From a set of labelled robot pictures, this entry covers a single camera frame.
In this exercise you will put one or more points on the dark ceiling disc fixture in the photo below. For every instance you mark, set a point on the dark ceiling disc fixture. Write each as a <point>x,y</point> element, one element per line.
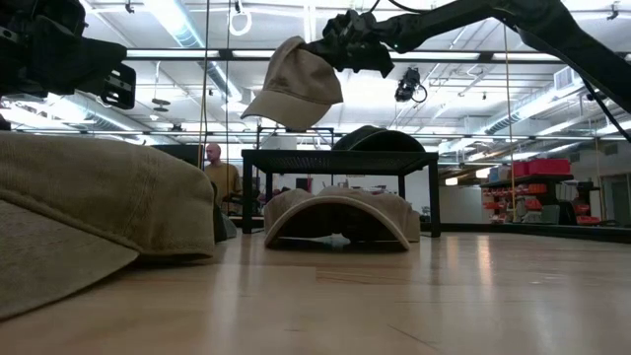
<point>160,102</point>

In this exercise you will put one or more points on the black aluminium table frame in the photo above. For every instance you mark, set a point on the black aluminium table frame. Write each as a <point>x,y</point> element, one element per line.
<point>542,230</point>

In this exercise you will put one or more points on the tan baseball cap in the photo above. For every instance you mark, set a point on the tan baseball cap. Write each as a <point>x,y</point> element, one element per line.
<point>296,84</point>
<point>98,197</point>
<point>389,212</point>

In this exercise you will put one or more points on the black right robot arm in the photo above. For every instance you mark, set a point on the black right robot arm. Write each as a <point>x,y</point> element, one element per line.
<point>567,44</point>

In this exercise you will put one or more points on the black mesh metal riser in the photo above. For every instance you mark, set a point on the black mesh metal riser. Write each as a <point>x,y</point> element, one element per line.
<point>340,162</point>

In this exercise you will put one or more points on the shelf with red bins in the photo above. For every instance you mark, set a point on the shelf with red bins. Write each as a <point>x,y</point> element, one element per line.
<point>542,166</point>

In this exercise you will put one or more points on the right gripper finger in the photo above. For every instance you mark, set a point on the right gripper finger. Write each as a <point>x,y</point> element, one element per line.
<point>320,50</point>

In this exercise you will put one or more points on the black monitor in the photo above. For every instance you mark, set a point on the black monitor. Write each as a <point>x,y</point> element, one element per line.
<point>182,153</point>

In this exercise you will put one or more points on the person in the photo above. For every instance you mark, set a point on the person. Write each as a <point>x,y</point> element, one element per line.
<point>224,180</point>

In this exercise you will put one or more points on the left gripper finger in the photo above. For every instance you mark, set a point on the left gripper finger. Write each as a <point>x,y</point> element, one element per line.
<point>74,59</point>

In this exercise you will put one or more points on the black horizontal frame bar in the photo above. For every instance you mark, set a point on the black horizontal frame bar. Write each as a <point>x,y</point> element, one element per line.
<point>225,54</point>

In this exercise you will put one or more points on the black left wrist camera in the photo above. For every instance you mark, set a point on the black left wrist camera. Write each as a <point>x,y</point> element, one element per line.
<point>49,15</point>

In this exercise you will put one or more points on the silver ceiling air duct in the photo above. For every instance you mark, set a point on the silver ceiling air duct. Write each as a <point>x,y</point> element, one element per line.
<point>185,34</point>

